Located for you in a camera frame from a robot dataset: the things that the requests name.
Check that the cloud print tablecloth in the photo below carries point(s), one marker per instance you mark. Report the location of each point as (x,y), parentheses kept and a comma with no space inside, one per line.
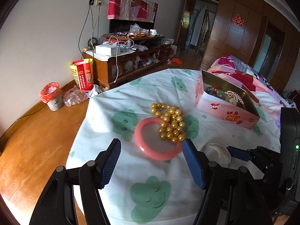
(151,183)

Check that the white mug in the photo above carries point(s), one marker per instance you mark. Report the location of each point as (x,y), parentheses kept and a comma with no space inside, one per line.
(153,32)

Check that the white box on cabinet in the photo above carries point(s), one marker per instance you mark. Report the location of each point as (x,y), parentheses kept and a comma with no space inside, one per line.
(107,49)

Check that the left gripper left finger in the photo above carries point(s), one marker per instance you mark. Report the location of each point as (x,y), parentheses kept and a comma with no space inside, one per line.
(56,203)

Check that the wooden wardrobe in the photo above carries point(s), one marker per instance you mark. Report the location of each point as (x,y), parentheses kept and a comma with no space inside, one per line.
(239,29)

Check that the red double happiness sticker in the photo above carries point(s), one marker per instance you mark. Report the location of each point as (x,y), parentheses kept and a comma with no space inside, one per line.
(238,20)

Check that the patchwork cloth cover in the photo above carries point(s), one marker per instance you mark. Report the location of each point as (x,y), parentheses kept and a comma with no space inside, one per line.
(133,10)

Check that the clear plastic bag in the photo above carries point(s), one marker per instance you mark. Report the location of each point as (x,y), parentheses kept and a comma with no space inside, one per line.
(76,95)

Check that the pink biscuit tin box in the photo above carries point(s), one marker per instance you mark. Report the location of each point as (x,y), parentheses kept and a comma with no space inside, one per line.
(237,108)

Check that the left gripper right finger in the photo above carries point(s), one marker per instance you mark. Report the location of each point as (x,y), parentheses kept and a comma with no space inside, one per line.
(235,190)

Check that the bin with red liner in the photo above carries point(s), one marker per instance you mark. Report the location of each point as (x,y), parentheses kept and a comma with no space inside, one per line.
(51,95)

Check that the orange item on floor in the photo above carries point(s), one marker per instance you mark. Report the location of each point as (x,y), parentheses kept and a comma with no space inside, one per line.
(176,61)

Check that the silver thin bangle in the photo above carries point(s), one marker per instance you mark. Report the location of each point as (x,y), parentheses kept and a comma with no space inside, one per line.
(218,153)

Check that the pink bangle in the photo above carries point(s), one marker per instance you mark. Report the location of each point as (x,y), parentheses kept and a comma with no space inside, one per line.
(148,141)

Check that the black television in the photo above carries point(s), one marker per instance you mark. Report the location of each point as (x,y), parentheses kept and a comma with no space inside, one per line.
(116,25)

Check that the wooden tv cabinet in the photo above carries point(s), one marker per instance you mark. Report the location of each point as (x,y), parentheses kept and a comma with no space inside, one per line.
(138,56)

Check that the patchwork quilt bed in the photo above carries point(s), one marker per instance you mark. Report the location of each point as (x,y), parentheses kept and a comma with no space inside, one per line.
(260,91)

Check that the wall power socket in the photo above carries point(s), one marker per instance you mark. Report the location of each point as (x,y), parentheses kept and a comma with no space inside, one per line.
(95,2)

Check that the red yellow gift bag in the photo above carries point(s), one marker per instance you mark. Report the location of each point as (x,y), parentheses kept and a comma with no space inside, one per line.
(82,71)

